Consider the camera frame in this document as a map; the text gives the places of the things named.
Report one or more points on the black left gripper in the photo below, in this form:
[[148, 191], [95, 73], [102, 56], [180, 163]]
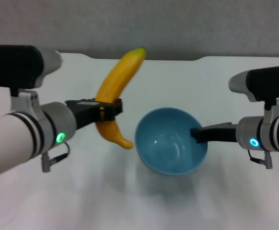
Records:
[[84, 115]]

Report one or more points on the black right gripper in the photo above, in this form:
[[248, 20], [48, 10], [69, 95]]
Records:
[[221, 133]]

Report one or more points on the yellow banana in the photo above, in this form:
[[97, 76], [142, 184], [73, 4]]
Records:
[[118, 79]]

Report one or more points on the blue bowl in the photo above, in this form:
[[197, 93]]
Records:
[[168, 153]]

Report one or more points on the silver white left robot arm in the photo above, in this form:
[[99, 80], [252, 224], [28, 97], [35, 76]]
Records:
[[17, 141]]

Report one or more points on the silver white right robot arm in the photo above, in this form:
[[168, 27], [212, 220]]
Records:
[[273, 134]]

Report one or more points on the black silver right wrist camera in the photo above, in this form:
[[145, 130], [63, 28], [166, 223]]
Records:
[[266, 82]]

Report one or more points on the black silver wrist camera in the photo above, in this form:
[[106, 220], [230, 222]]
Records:
[[12, 67], [266, 82]]

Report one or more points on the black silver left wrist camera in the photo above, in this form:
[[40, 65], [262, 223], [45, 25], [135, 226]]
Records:
[[12, 67]]

